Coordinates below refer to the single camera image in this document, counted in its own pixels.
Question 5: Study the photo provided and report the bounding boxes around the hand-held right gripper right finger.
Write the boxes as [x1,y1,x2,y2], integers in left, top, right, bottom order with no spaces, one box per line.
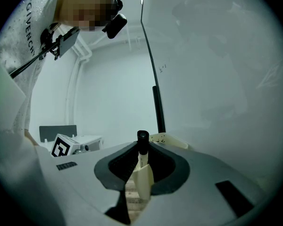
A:
[133,140,265,226]

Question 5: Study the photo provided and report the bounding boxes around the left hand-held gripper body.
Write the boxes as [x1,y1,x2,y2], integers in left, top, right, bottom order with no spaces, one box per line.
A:
[50,133,90,158]

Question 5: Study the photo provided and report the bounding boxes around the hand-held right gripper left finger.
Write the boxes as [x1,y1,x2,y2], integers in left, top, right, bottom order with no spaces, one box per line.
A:
[39,140,139,226]

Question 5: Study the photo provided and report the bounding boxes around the white marker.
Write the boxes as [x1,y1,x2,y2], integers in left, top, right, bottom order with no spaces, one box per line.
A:
[136,130,150,169]

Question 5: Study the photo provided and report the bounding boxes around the person's left forearm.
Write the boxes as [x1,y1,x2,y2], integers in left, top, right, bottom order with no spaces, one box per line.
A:
[24,129,40,147]

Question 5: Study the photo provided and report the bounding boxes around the large whiteboard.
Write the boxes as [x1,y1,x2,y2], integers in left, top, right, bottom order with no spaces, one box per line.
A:
[140,0,283,186]

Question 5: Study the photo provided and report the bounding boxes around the grey desk partition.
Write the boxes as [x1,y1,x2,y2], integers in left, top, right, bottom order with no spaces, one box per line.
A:
[39,125,78,143]

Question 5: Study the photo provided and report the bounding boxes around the person's white t-shirt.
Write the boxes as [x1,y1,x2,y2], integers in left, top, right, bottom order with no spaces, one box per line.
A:
[0,0,62,131]

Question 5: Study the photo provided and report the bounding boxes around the white ceiling conduit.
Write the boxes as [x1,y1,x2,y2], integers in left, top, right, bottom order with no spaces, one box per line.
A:
[92,24,143,49]

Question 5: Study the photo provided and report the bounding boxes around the person's head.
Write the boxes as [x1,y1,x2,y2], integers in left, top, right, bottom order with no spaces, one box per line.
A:
[55,0,115,32]

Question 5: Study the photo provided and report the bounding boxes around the black cable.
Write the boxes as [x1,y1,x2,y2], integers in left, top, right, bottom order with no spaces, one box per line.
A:
[8,48,55,80]

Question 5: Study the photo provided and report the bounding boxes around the white wall pipes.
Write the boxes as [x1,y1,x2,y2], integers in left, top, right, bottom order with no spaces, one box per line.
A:
[65,35,93,127]

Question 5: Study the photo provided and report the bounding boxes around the black chest mount device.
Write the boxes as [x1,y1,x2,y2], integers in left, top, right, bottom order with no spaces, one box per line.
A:
[39,22,81,61]

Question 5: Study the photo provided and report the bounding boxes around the black head camera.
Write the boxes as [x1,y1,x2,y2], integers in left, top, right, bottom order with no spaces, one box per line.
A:
[101,0,128,40]

